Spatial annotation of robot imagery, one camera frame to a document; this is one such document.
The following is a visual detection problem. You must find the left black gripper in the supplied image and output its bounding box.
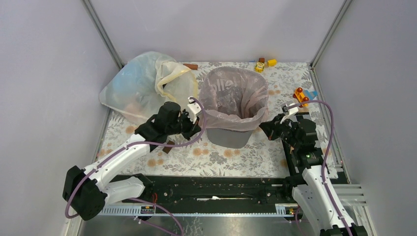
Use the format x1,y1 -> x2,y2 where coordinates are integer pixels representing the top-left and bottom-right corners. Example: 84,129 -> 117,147
167,109 -> 202,141

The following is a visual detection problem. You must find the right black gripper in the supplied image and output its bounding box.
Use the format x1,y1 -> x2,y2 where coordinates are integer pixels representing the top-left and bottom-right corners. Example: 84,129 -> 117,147
258,113 -> 300,149

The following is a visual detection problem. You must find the pink plastic trash bag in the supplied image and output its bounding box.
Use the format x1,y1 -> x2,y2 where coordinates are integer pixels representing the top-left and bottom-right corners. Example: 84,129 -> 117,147
199,66 -> 269,131

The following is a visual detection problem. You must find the clear yellowish plastic bag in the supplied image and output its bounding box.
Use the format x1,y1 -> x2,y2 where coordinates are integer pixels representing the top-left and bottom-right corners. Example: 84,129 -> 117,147
99,51 -> 198,125

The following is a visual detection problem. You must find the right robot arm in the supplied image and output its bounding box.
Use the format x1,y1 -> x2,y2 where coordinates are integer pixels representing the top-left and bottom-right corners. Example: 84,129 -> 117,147
259,114 -> 367,236

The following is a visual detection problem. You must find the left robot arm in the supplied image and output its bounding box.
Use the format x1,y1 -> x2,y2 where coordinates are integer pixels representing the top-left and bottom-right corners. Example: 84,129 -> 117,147
62,97 -> 207,220

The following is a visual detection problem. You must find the grey mesh trash bin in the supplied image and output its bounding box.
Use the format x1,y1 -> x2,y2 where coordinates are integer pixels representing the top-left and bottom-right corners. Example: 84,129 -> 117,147
206,128 -> 254,149

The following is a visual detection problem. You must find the small brown rectangular chip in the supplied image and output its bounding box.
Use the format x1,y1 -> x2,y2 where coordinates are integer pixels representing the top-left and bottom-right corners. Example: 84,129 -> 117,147
162,140 -> 175,154

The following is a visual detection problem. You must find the orange toy car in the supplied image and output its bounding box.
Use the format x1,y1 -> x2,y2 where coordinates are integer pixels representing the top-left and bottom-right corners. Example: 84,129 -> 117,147
293,87 -> 310,103

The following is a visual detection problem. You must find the floral patterned table mat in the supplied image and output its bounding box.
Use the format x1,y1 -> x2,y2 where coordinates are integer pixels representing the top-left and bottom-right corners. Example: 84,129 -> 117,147
96,62 -> 328,178

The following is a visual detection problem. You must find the black white checkerboard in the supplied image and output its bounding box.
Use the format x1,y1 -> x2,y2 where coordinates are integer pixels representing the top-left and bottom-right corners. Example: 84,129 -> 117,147
281,112 -> 324,176

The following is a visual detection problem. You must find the blue triangular toy piece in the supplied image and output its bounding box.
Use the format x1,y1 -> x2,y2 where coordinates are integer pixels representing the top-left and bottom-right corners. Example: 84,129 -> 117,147
304,90 -> 318,100

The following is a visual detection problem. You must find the brown cylindrical toy block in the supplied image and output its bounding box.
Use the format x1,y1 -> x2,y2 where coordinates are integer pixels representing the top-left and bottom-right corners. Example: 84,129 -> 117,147
183,63 -> 198,70

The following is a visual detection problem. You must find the yellow toy figure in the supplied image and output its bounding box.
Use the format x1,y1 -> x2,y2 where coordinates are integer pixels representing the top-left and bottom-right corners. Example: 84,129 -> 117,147
254,61 -> 265,73

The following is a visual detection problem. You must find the yellow toy cube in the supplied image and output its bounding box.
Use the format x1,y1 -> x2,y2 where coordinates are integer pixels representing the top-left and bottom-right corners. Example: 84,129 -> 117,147
267,59 -> 277,67

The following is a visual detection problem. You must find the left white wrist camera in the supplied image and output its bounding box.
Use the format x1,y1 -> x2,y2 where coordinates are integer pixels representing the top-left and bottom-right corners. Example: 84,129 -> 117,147
185,97 -> 202,124

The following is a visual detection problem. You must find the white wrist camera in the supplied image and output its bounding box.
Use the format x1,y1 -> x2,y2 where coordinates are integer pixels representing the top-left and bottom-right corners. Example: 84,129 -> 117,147
280,102 -> 299,124
185,97 -> 202,124

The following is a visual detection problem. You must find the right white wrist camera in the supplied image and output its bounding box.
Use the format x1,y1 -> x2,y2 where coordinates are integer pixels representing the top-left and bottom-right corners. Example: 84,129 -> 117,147
280,102 -> 299,124

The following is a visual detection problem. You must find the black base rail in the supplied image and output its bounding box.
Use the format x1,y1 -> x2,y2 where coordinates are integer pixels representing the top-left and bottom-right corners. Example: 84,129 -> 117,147
109,174 -> 351,216

